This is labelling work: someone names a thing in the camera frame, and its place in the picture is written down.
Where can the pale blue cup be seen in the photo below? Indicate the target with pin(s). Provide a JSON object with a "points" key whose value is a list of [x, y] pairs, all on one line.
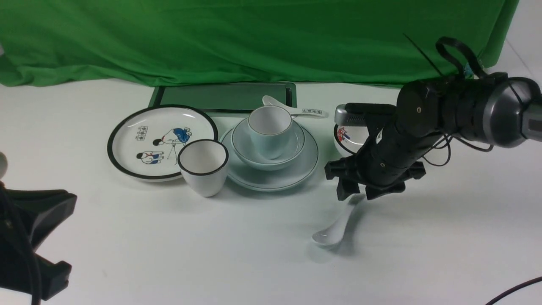
{"points": [[270, 129]]}

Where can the small illustrated black-rimmed bowl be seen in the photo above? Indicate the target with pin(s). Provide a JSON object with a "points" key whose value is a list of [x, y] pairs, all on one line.
{"points": [[349, 140]]}

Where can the green backdrop cloth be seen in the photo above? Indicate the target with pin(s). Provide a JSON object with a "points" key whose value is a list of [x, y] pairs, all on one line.
{"points": [[181, 42]]}

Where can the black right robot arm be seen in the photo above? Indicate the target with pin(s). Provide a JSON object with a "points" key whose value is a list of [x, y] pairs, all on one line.
{"points": [[496, 110]]}

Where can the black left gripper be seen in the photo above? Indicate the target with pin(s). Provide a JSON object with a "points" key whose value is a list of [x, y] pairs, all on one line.
{"points": [[26, 220]]}

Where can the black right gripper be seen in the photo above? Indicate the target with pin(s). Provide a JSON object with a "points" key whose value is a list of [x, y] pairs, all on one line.
{"points": [[390, 157]]}

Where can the dark green rectangular tray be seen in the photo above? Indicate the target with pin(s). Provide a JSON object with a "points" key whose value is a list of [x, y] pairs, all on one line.
{"points": [[224, 99]]}

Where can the white cup with black rim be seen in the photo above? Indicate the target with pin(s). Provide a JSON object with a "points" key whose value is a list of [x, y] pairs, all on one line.
{"points": [[204, 166]]}

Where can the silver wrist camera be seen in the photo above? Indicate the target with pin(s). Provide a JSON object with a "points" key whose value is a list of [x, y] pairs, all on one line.
{"points": [[355, 114]]}

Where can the plain white ceramic spoon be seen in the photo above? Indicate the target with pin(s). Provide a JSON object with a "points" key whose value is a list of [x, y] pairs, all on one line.
{"points": [[345, 223]]}

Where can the white spoon with printed handle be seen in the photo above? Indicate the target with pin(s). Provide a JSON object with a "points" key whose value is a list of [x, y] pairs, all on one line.
{"points": [[294, 112]]}

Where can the pale blue bowl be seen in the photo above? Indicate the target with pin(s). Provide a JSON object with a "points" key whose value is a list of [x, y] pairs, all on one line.
{"points": [[246, 151]]}

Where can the blue binder clip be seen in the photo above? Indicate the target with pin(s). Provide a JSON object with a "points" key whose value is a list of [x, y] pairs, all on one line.
{"points": [[467, 71]]}

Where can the illustrated plate with black rim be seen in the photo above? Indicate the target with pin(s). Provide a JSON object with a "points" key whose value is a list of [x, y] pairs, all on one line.
{"points": [[145, 145]]}

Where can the pale blue plate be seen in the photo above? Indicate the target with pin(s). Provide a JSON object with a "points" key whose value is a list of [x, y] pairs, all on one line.
{"points": [[271, 181]]}

